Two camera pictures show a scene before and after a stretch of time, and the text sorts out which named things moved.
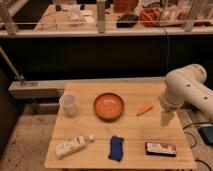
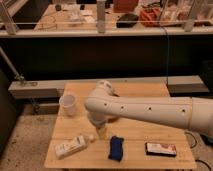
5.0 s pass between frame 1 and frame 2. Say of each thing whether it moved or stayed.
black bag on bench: stayed
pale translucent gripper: moved
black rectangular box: stayed
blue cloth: stayed
